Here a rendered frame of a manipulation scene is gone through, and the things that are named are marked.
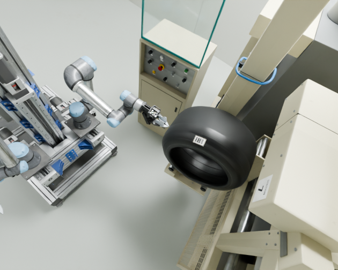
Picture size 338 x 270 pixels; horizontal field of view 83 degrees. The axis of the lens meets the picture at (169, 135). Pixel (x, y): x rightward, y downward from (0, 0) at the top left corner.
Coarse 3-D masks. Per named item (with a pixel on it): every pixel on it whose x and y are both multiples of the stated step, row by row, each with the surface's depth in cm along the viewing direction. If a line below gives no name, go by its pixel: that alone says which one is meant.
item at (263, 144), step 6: (264, 138) 138; (270, 138) 138; (258, 144) 140; (264, 144) 135; (258, 150) 136; (264, 150) 149; (258, 156) 129; (264, 156) 155; (258, 162) 134; (252, 168) 143; (258, 168) 139; (252, 174) 148; (258, 174) 144
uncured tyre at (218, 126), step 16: (192, 112) 113; (208, 112) 108; (224, 112) 108; (176, 128) 111; (192, 128) 104; (208, 128) 102; (224, 128) 102; (240, 128) 105; (176, 144) 112; (192, 144) 103; (208, 144) 99; (224, 144) 98; (240, 144) 102; (176, 160) 145; (192, 160) 152; (208, 160) 153; (224, 160) 99; (240, 160) 100; (192, 176) 138; (208, 176) 144; (224, 176) 138; (240, 176) 105
